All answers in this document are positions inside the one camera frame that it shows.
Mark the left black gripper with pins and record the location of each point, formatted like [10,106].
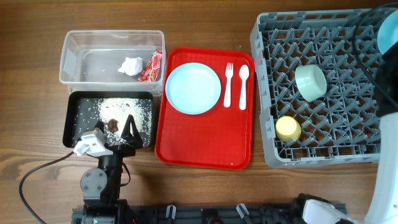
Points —
[132,142]

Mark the rice and food scraps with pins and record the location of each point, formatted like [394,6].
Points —
[113,112]

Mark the red ketchup packet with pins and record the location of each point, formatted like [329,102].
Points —
[152,68]

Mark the white napkin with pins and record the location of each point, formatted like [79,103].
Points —
[131,66]

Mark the light blue plate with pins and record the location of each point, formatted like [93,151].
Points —
[193,88]

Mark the white plastic fork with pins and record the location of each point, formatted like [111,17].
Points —
[227,95]

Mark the white plastic spoon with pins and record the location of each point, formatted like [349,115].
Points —
[244,75]

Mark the yellow plastic cup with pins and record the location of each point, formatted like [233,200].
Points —
[287,128]

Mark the mint green bowl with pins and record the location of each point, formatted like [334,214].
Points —
[310,81]

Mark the light blue bowl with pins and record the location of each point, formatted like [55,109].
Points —
[387,34]

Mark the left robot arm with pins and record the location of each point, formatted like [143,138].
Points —
[101,185]

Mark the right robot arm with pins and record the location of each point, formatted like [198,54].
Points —
[383,208]

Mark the grey dishwasher rack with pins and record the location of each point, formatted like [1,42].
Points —
[342,125]

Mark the black plastic tray bin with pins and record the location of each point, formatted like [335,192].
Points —
[77,95]

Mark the clear plastic bin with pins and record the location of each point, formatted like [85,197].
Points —
[91,59]

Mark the red serving tray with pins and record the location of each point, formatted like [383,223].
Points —
[219,138]

